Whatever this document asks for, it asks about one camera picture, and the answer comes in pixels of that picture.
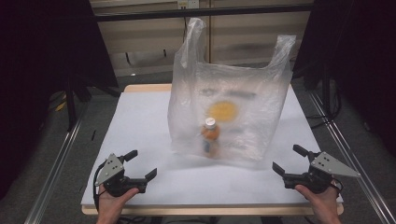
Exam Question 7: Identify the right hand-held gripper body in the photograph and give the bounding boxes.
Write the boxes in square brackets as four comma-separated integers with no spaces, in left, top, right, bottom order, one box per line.
[283,151,362,194]

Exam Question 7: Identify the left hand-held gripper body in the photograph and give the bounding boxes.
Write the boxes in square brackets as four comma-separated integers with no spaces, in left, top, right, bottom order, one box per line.
[94,153,148,198]

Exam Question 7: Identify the translucent plastic shopping bag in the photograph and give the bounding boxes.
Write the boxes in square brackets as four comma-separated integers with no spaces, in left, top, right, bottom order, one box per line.
[167,17,297,171]

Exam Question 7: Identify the orange drink bottle white cap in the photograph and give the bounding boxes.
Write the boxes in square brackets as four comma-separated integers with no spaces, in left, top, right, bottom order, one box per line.
[200,117,221,159]

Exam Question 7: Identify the person's left hand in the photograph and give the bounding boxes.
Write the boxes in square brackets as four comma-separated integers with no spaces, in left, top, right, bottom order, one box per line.
[96,188,140,218]

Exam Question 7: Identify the person's right hand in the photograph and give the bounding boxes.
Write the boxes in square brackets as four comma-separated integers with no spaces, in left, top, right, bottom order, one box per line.
[294,184,340,218]

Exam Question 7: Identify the white table mat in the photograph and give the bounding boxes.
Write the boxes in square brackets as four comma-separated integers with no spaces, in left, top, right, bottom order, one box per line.
[81,90,344,208]

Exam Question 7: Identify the wooden table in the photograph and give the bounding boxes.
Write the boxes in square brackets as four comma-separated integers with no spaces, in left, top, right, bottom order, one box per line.
[81,83,345,217]

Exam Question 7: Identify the black metal stand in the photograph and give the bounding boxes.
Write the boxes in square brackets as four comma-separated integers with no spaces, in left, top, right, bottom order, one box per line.
[64,73,78,133]

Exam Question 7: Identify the black curtain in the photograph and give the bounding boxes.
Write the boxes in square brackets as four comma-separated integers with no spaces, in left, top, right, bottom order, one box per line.
[292,0,396,157]
[0,0,120,200]

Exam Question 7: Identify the black horizontal bar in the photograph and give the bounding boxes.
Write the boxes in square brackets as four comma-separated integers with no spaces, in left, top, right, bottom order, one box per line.
[93,3,315,22]

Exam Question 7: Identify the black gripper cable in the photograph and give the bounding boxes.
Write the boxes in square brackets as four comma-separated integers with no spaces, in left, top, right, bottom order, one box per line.
[330,177,345,195]
[92,161,107,213]

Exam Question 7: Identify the metal floor rail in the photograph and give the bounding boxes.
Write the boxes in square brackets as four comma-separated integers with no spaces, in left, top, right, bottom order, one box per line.
[23,104,92,224]
[307,90,396,224]

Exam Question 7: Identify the black floor cables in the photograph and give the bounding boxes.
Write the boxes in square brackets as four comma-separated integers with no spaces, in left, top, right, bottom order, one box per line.
[305,73,343,129]

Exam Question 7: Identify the white wall outlet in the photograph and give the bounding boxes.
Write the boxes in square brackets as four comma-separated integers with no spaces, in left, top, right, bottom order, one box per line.
[177,0,200,10]

